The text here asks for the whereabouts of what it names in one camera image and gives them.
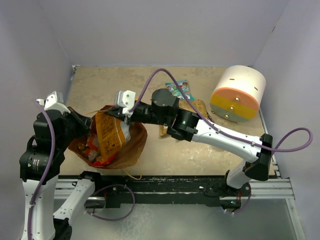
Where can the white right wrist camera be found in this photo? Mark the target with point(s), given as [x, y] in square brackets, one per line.
[126, 101]

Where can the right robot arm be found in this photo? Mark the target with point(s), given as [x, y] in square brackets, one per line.
[184, 125]

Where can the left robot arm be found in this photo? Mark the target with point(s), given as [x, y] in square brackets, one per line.
[40, 169]

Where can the metal corner bracket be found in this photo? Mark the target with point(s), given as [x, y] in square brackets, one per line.
[74, 69]

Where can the red paper bag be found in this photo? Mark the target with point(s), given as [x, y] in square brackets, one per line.
[129, 154]

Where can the orange yellow snack bag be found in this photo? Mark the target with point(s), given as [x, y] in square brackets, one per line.
[112, 134]

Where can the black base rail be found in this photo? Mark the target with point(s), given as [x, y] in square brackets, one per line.
[208, 190]

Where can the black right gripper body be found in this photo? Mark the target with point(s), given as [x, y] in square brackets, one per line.
[144, 113]

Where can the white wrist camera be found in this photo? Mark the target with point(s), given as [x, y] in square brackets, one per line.
[126, 101]
[54, 101]

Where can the orange fruit candy bag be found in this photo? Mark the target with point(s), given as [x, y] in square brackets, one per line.
[90, 148]

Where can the teal snack packet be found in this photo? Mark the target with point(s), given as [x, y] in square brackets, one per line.
[176, 90]

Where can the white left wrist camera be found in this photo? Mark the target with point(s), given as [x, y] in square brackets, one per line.
[54, 101]

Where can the tan large snack bag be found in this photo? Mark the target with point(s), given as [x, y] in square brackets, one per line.
[198, 104]

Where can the white cylinder toy drum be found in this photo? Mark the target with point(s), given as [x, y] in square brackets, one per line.
[238, 94]

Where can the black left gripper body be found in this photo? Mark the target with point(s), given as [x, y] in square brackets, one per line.
[71, 130]

